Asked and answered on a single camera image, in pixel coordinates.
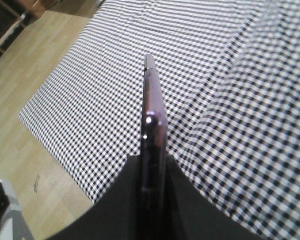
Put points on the black purple smartphone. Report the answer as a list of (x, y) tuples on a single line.
[(152, 152)]

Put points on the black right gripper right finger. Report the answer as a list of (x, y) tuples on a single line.
[(189, 216)]

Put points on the black white checkered bedsheet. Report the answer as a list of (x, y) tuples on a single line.
[(229, 71)]

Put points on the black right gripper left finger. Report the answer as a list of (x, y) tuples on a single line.
[(113, 216)]

